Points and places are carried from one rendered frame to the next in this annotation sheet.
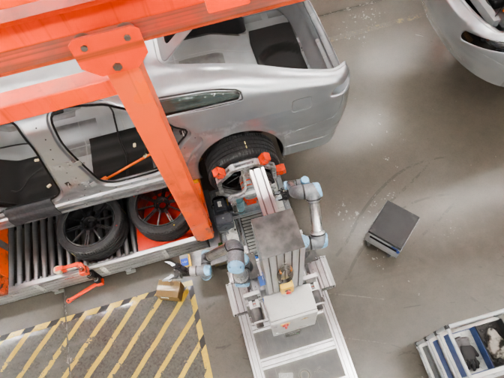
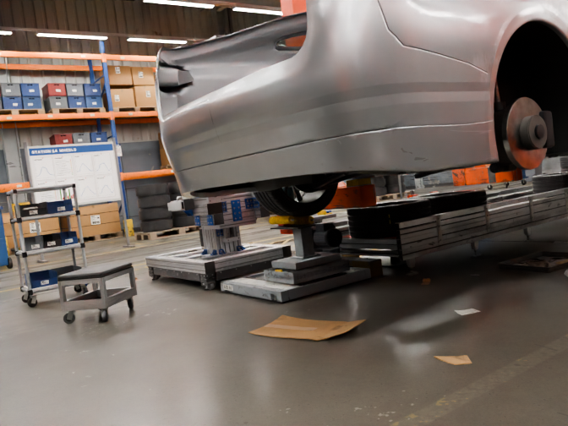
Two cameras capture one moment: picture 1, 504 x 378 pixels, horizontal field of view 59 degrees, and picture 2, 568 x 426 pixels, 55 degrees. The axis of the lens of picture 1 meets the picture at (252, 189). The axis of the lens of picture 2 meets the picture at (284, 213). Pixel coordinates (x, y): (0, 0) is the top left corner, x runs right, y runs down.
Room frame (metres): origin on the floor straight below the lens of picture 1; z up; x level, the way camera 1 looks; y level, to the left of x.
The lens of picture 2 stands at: (5.44, -1.90, 0.76)
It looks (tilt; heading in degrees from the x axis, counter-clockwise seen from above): 3 degrees down; 151
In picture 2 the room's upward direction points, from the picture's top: 7 degrees counter-clockwise
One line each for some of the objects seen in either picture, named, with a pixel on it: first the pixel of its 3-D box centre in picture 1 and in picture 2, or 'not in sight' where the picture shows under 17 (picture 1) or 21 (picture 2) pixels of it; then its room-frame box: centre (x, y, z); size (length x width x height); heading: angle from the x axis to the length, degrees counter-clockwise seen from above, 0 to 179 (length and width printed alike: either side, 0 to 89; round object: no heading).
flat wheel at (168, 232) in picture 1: (163, 207); (389, 217); (2.03, 0.90, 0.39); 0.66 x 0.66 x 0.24
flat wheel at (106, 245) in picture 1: (93, 226); (447, 206); (1.95, 1.62, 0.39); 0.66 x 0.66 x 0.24
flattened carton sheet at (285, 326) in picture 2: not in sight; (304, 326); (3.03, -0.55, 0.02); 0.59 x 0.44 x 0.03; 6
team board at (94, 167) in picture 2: not in sight; (79, 197); (-4.27, -0.49, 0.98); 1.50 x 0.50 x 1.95; 97
